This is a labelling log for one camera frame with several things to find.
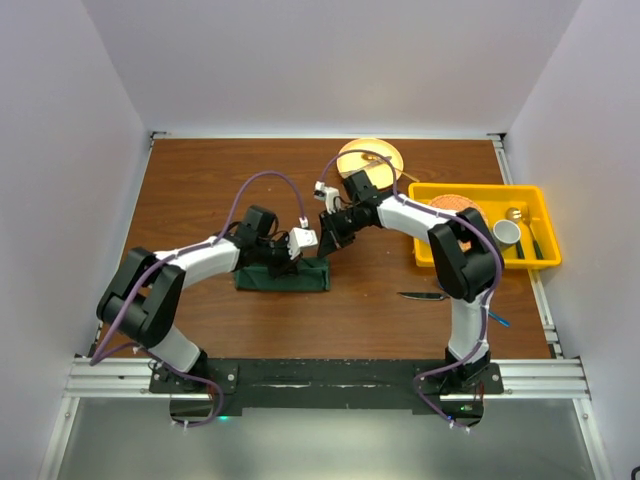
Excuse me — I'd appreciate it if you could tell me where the grey mug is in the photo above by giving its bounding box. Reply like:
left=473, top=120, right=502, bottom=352
left=492, top=219, right=521, bottom=250

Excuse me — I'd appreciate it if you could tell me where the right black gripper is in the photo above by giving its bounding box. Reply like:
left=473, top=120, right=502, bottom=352
left=317, top=204, right=366, bottom=258

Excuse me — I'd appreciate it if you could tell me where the yellow round plate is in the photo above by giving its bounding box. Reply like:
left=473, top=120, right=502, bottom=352
left=337, top=138, right=404, bottom=189

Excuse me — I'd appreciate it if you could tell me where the purple cable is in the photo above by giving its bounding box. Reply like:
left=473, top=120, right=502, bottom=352
left=319, top=151, right=504, bottom=434
left=88, top=171, right=307, bottom=434

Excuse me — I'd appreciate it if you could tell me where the orange woven coaster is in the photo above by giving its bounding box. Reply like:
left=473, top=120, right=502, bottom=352
left=428, top=194, right=484, bottom=214

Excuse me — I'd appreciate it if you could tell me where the silver fork on plate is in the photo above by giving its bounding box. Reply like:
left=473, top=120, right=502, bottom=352
left=361, top=154, right=392, bottom=165

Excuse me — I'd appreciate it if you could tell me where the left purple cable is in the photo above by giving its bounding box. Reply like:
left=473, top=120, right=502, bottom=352
left=88, top=171, right=307, bottom=434

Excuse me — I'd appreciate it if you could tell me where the dark green cloth napkin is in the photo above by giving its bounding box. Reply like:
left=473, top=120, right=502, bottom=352
left=233, top=257, right=331, bottom=293

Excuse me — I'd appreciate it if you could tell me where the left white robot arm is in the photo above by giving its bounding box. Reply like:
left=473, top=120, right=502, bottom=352
left=92, top=206, right=317, bottom=392

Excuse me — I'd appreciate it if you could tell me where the dark handled utensil in bin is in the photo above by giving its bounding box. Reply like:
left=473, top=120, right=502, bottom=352
left=527, top=218, right=545, bottom=260

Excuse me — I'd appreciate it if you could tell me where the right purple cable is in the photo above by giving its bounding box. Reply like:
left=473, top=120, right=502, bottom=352
left=319, top=151, right=504, bottom=434

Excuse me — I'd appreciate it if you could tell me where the aluminium frame rail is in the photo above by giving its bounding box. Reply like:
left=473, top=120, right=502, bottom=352
left=63, top=358, right=590, bottom=399

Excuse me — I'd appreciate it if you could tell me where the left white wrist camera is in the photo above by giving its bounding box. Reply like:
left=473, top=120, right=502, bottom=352
left=287, top=217, right=318, bottom=260

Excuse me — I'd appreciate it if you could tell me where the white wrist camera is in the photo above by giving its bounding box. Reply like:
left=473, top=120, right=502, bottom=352
left=313, top=181, right=343, bottom=214
left=287, top=217, right=318, bottom=260

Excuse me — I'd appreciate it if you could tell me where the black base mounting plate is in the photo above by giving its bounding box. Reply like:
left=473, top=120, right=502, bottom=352
left=149, top=358, right=504, bottom=426

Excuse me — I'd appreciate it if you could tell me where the yellow plastic bin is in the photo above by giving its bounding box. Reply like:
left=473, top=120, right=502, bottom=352
left=408, top=183, right=562, bottom=270

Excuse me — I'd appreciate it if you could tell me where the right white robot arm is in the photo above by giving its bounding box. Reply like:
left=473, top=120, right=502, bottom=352
left=314, top=172, right=504, bottom=393

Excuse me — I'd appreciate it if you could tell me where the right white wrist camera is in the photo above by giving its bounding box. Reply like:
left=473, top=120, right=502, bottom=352
left=313, top=181, right=343, bottom=214

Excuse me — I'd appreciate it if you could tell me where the gold spoon in bin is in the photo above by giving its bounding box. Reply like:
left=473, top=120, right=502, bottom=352
left=506, top=205, right=535, bottom=240

